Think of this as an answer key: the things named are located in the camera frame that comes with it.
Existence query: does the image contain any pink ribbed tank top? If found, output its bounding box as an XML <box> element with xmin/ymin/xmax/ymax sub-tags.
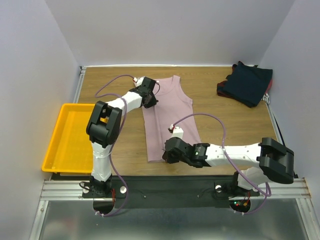
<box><xmin>142</xmin><ymin>75</ymin><xmax>194</xmax><ymax>163</ymax></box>

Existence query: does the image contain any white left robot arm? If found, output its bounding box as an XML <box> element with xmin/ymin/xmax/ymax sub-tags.
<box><xmin>86</xmin><ymin>77</ymin><xmax>158</xmax><ymax>197</ymax></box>

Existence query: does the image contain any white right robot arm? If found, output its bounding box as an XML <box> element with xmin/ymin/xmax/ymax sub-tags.
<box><xmin>162</xmin><ymin>137</ymin><xmax>294</xmax><ymax>195</ymax></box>

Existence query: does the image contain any folded navy tank top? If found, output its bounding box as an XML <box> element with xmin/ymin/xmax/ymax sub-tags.
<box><xmin>222</xmin><ymin>61</ymin><xmax>273</xmax><ymax>108</ymax></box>

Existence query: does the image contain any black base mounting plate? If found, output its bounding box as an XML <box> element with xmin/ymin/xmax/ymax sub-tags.
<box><xmin>79</xmin><ymin>175</ymin><xmax>259</xmax><ymax>211</ymax></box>

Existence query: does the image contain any yellow plastic bin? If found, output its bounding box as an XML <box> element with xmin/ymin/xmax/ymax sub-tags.
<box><xmin>41</xmin><ymin>103</ymin><xmax>95</xmax><ymax>174</ymax></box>

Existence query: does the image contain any striped folded garment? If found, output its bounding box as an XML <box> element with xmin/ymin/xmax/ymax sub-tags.
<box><xmin>261</xmin><ymin>92</ymin><xmax>270</xmax><ymax>104</ymax></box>

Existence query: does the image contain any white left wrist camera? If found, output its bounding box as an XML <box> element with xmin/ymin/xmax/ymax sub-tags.
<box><xmin>133</xmin><ymin>76</ymin><xmax>145</xmax><ymax>85</ymax></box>

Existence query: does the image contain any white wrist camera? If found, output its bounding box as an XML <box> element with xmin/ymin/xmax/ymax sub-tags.
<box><xmin>133</xmin><ymin>76</ymin><xmax>145</xmax><ymax>85</ymax></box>
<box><xmin>168</xmin><ymin>124</ymin><xmax>184</xmax><ymax>139</ymax></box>

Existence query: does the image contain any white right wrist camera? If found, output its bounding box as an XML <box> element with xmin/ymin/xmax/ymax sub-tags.
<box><xmin>168</xmin><ymin>124</ymin><xmax>184</xmax><ymax>139</ymax></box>

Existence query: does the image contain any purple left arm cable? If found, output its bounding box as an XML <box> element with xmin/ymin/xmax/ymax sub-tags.
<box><xmin>94</xmin><ymin>74</ymin><xmax>141</xmax><ymax>218</ymax></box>

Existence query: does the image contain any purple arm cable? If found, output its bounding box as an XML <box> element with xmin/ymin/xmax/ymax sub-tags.
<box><xmin>94</xmin><ymin>74</ymin><xmax>141</xmax><ymax>218</ymax></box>
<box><xmin>172</xmin><ymin>113</ymin><xmax>272</xmax><ymax>216</ymax></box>

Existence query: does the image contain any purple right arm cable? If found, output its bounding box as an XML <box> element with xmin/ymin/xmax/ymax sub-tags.
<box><xmin>172</xmin><ymin>113</ymin><xmax>272</xmax><ymax>216</ymax></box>

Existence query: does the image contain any aluminium frame rail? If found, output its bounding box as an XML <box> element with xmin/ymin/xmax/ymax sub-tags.
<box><xmin>40</xmin><ymin>180</ymin><xmax>93</xmax><ymax>201</ymax></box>

